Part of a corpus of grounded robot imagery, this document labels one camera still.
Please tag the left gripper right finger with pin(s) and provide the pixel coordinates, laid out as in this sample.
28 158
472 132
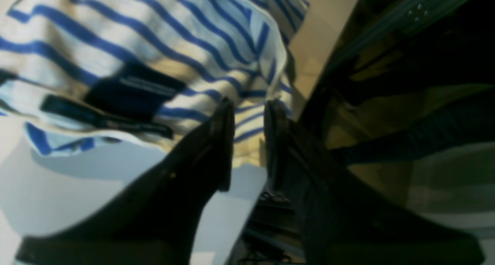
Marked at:
343 221

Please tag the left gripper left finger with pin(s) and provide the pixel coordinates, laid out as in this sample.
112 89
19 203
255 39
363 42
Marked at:
154 220

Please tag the blue white striped T-shirt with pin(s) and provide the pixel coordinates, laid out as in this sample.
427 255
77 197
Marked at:
88 73

